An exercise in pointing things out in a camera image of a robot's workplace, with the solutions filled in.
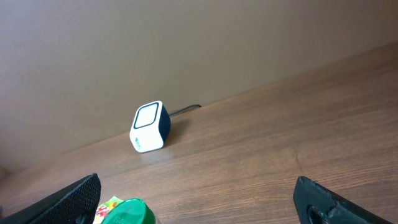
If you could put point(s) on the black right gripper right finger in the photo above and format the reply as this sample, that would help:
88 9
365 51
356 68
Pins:
316 204

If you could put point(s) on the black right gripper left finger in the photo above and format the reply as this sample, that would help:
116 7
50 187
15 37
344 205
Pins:
74 204

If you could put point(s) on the green gummy candy bag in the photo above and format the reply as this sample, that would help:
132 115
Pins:
104 208

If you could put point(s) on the green lid white jar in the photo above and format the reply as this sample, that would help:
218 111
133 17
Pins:
131 211

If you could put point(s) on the white barcode scanner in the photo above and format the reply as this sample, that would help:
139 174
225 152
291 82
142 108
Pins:
150 128

